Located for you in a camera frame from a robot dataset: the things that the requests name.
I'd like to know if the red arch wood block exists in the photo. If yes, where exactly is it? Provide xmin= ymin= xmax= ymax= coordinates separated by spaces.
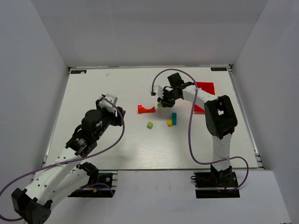
xmin=142 ymin=107 xmax=156 ymax=113

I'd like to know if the red rectangular wood block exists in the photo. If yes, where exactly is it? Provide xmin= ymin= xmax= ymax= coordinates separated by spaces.
xmin=137 ymin=105 xmax=143 ymax=114

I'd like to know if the green wood cube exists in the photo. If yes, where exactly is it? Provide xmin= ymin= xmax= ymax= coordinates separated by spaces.
xmin=147 ymin=122 xmax=153 ymax=129

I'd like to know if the red plastic bin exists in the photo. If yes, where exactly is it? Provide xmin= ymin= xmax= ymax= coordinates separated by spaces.
xmin=194 ymin=82 xmax=215 ymax=114

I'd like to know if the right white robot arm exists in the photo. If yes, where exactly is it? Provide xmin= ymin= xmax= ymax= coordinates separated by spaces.
xmin=151 ymin=73 xmax=238 ymax=184

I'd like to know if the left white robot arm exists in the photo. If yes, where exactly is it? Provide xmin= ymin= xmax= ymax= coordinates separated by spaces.
xmin=11 ymin=94 xmax=125 ymax=224

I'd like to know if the teal flat wood block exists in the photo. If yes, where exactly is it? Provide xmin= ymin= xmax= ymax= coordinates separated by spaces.
xmin=171 ymin=112 xmax=177 ymax=126

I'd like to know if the yellow wood cube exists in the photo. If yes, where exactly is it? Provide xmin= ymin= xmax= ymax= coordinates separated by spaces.
xmin=167 ymin=120 xmax=172 ymax=127

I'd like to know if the right blue table sticker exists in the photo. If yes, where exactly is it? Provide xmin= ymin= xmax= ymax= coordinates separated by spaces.
xmin=211 ymin=67 xmax=227 ymax=71

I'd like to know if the blue table sticker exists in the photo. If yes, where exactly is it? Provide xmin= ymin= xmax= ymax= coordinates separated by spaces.
xmin=71 ymin=70 xmax=87 ymax=74
xmin=211 ymin=67 xmax=227 ymax=71

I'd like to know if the left blue table sticker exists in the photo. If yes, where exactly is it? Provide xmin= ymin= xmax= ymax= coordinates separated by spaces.
xmin=71 ymin=70 xmax=87 ymax=74

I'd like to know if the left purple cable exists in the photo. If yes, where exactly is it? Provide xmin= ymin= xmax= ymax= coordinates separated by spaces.
xmin=0 ymin=97 xmax=126 ymax=221

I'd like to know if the purple cable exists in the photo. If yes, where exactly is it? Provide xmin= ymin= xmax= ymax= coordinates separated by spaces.
xmin=150 ymin=69 xmax=249 ymax=192
xmin=0 ymin=97 xmax=126 ymax=221

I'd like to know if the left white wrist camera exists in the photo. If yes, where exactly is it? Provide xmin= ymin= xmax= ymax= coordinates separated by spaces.
xmin=98 ymin=93 xmax=118 ymax=112

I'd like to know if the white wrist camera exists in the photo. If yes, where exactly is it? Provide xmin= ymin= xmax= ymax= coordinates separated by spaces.
xmin=98 ymin=93 xmax=118 ymax=112
xmin=150 ymin=84 xmax=164 ymax=98

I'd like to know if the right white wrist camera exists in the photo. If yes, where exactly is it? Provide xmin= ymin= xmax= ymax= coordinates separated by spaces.
xmin=150 ymin=84 xmax=164 ymax=98

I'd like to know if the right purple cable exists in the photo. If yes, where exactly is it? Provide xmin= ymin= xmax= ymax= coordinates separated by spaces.
xmin=150 ymin=69 xmax=249 ymax=192

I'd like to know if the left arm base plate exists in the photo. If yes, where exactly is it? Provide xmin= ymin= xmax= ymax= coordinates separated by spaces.
xmin=68 ymin=171 xmax=118 ymax=198

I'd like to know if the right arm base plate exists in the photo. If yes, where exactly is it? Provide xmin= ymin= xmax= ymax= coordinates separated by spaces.
xmin=190 ymin=172 xmax=240 ymax=199

